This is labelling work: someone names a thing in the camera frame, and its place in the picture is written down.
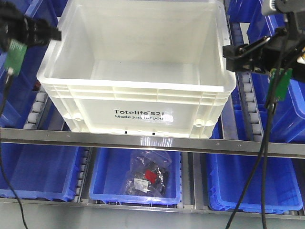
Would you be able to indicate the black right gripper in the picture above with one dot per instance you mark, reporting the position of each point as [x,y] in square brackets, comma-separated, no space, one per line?
[282,50]

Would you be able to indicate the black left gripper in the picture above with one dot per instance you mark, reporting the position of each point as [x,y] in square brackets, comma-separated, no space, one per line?
[24,29]

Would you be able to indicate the white plastic tote box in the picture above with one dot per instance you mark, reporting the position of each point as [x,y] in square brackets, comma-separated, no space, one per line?
[140,67]

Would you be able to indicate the right roller track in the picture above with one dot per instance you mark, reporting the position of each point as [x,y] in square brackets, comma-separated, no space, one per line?
[246,111]

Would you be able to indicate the roller track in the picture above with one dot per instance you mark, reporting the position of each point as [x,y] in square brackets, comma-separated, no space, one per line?
[35,115]
[246,111]

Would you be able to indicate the green left circuit board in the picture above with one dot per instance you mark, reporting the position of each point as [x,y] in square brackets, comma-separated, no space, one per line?
[15,57]

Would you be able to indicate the blue bin upper left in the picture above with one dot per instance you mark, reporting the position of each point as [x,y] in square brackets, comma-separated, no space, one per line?
[21,92]

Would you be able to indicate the left roller track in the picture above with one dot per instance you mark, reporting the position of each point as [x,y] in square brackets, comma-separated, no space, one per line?
[35,115]

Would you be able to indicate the blue bin lower right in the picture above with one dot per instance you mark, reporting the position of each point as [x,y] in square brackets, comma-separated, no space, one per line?
[227,175]

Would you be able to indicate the blue bin lower left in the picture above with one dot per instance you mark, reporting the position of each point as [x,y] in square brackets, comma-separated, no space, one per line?
[40,171]

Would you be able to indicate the blue bin lower middle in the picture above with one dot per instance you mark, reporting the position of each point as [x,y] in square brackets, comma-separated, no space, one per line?
[110,167]

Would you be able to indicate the plastic bag of parts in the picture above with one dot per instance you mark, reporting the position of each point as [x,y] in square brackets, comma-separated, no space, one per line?
[148,174]

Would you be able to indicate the metal shelf front rail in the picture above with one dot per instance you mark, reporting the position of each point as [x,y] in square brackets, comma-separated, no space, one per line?
[63,138]

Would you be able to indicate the metal shelf rail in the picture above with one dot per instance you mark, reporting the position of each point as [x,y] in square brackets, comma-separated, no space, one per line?
[63,138]
[149,209]

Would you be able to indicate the lower metal shelf rail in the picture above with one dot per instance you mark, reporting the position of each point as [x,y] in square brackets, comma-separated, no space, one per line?
[149,209]

